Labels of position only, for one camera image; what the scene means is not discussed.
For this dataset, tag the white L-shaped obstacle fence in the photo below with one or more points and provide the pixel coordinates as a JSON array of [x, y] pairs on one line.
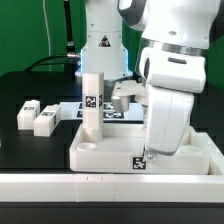
[[118, 188]]

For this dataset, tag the white desk top tray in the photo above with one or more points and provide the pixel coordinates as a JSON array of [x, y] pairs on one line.
[[121, 151]]

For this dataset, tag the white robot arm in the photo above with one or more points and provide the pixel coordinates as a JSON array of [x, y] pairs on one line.
[[173, 36]]

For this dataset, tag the white fiducial marker plate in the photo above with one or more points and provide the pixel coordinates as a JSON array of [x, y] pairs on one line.
[[73, 111]]

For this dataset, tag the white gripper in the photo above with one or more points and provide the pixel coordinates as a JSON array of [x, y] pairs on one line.
[[171, 80]]

